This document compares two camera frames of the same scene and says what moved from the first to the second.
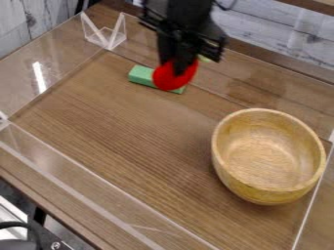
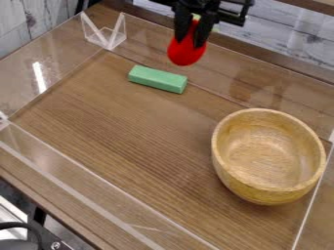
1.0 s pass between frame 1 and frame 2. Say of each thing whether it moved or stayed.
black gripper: moved
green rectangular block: stayed
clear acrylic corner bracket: stayed
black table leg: stayed
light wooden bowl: stayed
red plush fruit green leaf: moved
